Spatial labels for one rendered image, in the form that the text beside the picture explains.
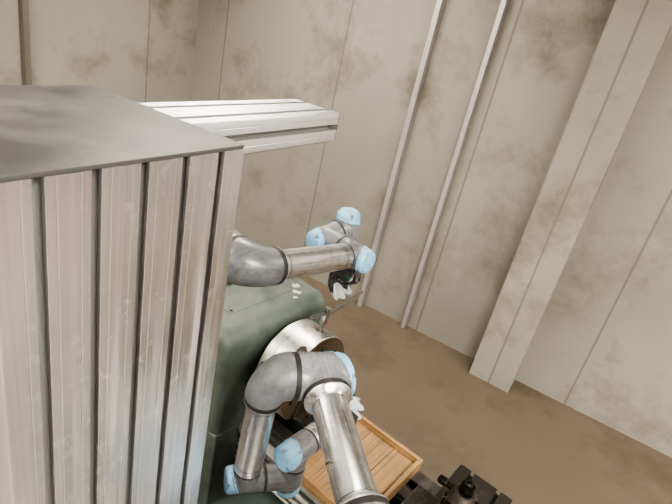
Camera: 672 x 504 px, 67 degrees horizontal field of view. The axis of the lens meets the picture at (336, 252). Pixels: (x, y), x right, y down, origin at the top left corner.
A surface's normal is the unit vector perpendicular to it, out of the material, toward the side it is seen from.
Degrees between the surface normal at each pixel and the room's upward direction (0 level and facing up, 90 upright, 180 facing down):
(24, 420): 90
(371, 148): 90
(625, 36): 90
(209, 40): 90
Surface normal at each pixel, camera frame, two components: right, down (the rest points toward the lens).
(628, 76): -0.52, 0.26
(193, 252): 0.83, 0.38
